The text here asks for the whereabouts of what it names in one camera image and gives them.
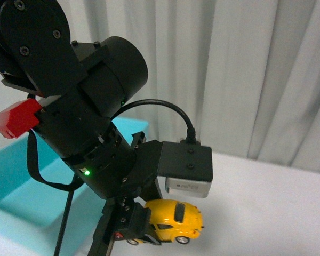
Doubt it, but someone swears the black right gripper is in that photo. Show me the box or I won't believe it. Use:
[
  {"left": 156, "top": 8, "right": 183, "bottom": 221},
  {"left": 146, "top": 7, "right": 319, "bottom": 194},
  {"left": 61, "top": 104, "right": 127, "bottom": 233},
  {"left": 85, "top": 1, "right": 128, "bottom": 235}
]
[{"left": 88, "top": 132, "right": 166, "bottom": 256}]

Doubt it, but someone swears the red connector block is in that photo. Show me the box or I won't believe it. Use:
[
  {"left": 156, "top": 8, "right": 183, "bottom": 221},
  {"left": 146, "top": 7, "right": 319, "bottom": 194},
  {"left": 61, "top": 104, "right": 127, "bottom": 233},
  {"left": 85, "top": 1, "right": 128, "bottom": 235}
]
[{"left": 0, "top": 98, "right": 42, "bottom": 139}]

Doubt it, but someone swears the yellow beetle toy car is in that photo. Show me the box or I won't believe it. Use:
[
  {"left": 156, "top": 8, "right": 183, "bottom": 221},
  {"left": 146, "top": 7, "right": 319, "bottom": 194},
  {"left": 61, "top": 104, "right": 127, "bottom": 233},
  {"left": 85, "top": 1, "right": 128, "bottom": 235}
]
[{"left": 126, "top": 199, "right": 205, "bottom": 246}]

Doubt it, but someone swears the black camera cable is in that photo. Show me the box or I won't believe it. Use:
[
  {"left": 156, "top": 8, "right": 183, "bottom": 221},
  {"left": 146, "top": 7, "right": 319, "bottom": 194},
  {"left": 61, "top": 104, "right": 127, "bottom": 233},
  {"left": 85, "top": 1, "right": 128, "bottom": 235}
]
[{"left": 110, "top": 99, "right": 197, "bottom": 145}]

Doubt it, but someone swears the turquoise plastic storage box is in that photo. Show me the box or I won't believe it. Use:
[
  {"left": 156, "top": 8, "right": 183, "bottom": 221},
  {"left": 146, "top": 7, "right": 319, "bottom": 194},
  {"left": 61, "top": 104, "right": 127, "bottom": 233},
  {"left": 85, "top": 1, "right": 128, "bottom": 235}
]
[{"left": 0, "top": 116, "right": 150, "bottom": 254}]

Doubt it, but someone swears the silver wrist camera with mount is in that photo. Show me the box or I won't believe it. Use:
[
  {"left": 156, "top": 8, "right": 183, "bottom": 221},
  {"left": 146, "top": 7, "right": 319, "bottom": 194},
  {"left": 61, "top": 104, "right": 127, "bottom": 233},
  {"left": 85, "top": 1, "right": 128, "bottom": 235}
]
[{"left": 158, "top": 142, "right": 213, "bottom": 198}]

